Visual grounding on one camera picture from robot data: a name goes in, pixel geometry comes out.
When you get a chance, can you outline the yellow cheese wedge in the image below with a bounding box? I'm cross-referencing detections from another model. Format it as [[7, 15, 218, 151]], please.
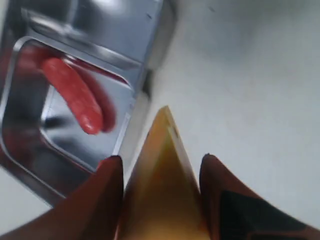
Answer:
[[116, 106, 210, 240]]

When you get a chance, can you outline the stainless steel lunch box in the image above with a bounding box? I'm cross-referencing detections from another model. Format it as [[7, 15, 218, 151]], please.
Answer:
[[0, 0, 176, 206]]

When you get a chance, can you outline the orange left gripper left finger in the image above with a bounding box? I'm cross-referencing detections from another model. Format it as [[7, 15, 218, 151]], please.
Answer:
[[0, 155, 124, 240]]

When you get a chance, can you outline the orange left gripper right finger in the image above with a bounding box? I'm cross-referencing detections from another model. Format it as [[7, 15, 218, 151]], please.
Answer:
[[199, 154, 320, 240]]

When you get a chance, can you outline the red sausage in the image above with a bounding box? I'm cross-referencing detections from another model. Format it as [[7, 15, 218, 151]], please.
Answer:
[[41, 57, 103, 135]]

